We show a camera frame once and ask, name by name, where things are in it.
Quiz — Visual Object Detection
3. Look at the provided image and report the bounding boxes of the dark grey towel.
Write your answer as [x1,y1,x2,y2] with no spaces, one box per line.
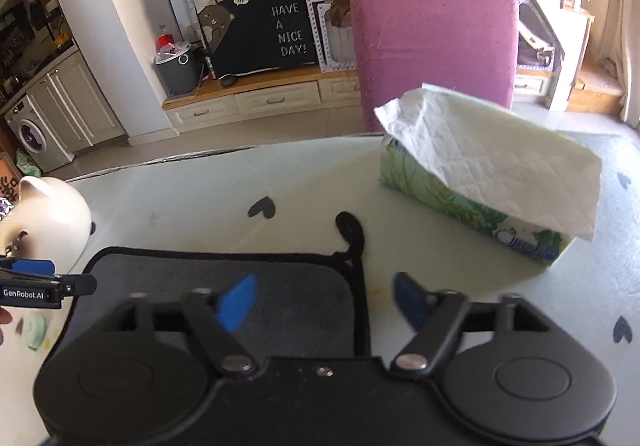
[49,245,372,367]

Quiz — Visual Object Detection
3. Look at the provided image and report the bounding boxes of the white ceramic cat pot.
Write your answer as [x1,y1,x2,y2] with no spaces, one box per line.
[1,176,92,274]

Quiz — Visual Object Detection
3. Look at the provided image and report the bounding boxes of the brown orange sign plaque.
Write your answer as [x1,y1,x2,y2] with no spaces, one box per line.
[0,151,22,203]

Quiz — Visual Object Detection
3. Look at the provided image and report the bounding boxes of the white washing machine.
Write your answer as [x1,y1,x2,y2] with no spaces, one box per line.
[4,95,75,172]

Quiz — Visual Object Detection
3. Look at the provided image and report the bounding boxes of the green tissue box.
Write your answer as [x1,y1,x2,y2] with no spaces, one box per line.
[374,84,602,265]

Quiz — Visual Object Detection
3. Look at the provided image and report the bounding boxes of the cream drawer tv bench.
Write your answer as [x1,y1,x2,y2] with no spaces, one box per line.
[162,66,557,136]

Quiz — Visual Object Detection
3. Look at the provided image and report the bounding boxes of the grey trash bin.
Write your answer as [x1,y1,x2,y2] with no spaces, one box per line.
[154,42,202,96]

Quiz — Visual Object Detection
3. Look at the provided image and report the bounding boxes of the pink upholstered chair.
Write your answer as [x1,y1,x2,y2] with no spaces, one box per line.
[350,0,518,132]

